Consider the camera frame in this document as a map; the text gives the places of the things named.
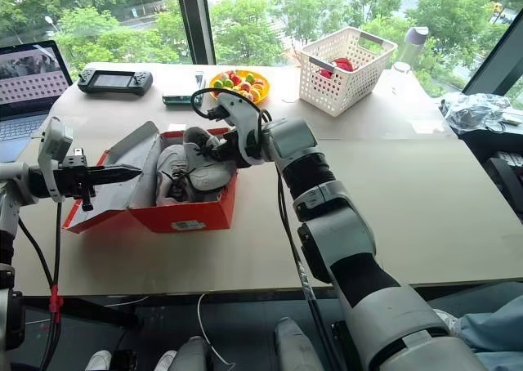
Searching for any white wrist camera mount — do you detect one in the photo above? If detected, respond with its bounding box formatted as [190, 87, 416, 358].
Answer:
[37, 116, 75, 203]
[206, 92, 267, 168]

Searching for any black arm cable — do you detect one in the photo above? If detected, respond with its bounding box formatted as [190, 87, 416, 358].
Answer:
[189, 87, 348, 371]
[16, 199, 65, 371]

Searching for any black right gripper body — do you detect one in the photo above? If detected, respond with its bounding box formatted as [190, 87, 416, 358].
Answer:
[212, 130, 250, 170]

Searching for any black desk device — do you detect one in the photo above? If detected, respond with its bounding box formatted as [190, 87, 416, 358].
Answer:
[481, 149, 523, 215]

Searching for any white perforated plastic basket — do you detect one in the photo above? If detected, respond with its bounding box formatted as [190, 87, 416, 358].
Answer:
[298, 25, 399, 118]

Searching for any open laptop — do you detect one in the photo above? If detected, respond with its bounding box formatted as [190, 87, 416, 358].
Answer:
[0, 39, 74, 164]

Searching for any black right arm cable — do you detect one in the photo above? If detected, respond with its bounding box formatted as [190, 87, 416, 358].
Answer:
[189, 87, 348, 371]

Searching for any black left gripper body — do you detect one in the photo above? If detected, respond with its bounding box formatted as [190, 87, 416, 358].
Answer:
[51, 148, 99, 212]

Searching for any red item in basket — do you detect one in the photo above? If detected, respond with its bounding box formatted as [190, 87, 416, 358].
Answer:
[320, 56, 360, 79]

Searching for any crumpled clear plastic bag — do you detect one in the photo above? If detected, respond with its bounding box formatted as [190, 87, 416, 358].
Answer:
[438, 92, 523, 136]

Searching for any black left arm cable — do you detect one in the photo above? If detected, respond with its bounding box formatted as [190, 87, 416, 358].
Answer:
[16, 199, 65, 371]

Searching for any black handheld game controller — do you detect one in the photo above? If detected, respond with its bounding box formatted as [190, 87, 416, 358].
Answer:
[77, 69, 154, 97]

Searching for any red cardboard shoebox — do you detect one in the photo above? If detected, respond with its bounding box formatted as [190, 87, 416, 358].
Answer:
[60, 120, 240, 235]

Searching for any person in blue clothing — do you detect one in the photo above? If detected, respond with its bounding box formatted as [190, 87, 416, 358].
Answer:
[431, 292, 523, 371]

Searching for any thin white cable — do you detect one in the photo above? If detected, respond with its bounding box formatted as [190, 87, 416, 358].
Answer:
[196, 292, 230, 367]

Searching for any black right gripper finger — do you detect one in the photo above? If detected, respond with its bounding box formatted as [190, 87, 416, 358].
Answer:
[203, 140, 228, 162]

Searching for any grey rounded shape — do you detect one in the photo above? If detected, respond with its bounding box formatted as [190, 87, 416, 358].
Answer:
[170, 335, 214, 371]

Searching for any red cable clip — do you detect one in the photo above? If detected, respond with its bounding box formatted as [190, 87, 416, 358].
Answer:
[48, 287, 63, 324]

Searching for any white shoe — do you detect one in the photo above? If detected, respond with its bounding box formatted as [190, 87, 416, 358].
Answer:
[84, 349, 113, 371]
[154, 349, 178, 371]

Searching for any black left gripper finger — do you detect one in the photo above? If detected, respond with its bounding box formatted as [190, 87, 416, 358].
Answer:
[87, 164, 144, 177]
[87, 175, 139, 187]

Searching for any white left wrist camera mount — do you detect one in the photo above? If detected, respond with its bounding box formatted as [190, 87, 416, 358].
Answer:
[37, 116, 75, 203]

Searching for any dark green flat device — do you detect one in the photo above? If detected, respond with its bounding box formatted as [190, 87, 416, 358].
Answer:
[161, 93, 205, 108]

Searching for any dark window frame pillar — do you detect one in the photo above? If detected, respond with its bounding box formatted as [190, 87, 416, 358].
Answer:
[172, 0, 217, 66]

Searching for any clear glass jar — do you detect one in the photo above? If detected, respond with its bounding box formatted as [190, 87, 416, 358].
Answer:
[387, 61, 414, 99]

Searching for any grey sneaker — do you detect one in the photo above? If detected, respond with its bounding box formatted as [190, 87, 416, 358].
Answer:
[181, 126, 239, 193]
[154, 144, 194, 207]

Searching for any dark slanted window frame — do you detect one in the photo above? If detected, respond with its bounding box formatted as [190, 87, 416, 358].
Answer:
[460, 18, 523, 99]

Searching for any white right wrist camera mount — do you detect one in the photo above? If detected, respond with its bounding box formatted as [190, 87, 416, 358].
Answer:
[206, 92, 267, 168]

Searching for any yellow plate of fruit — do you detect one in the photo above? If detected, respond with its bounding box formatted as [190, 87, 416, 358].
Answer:
[208, 69, 272, 105]

